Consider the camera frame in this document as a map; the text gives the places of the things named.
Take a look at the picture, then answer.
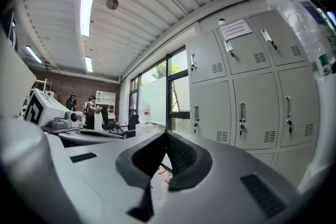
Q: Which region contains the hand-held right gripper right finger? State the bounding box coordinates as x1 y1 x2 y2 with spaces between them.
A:
165 129 213 192

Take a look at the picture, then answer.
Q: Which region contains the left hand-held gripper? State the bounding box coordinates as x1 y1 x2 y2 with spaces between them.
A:
23 88 125 147

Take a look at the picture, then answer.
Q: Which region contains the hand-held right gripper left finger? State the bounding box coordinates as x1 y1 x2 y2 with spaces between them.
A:
115 130 169 223

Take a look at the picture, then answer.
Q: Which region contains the bank of grey locker doors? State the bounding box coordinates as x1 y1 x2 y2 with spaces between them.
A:
185 9 320 187

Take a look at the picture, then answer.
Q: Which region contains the black office chair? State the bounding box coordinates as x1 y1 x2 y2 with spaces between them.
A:
100 105 119 132
118 114 140 139

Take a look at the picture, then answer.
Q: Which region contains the white cubby shelf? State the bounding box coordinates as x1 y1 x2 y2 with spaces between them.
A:
94 90 117 116

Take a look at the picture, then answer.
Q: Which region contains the stack of white boxes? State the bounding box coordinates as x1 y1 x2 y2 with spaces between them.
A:
135 104 155 137

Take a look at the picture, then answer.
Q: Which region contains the black framed window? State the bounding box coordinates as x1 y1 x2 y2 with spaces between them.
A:
128 45 191 135

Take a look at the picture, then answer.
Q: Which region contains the short ceiling tube light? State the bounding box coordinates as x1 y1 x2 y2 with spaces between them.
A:
84 56 94 73
25 45 43 65

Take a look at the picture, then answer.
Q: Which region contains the white ladder rack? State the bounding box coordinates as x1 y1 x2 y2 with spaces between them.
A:
30 78 57 99

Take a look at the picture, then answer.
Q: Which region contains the long ceiling tube light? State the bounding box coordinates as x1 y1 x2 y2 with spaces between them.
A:
79 0 102 38

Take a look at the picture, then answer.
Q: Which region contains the white paper notice red print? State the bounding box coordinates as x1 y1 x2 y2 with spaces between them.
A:
218 19 253 41

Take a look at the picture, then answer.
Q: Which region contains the green bottle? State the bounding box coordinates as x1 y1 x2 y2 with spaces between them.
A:
318 54 333 77

